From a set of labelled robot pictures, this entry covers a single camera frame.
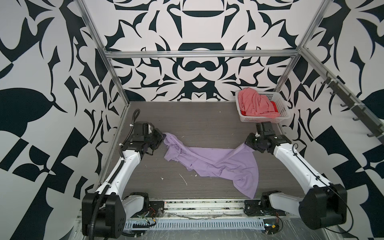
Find purple t-shirt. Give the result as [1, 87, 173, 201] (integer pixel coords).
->
[164, 133, 259, 199]

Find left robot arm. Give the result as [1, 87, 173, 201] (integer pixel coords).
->
[82, 122, 165, 240]

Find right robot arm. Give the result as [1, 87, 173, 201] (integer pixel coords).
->
[245, 122, 350, 230]

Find white plastic laundry basket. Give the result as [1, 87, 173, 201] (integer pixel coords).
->
[235, 91, 291, 124]

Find red t-shirt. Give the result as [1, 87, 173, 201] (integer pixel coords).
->
[241, 101, 279, 116]

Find pink t-shirt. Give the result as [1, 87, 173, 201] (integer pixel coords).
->
[237, 88, 280, 119]

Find small electronics board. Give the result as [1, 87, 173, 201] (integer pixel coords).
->
[263, 218, 284, 236]

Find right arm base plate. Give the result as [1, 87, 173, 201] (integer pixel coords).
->
[244, 198, 286, 217]

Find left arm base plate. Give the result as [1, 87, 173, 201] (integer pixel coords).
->
[148, 201, 165, 218]

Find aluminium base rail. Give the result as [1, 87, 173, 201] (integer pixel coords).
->
[77, 197, 331, 221]

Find aluminium frame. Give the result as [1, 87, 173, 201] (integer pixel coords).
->
[74, 0, 384, 145]

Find white cable duct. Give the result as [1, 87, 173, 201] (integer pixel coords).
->
[124, 219, 265, 231]

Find wall hook rail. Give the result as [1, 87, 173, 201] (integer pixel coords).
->
[320, 72, 384, 145]

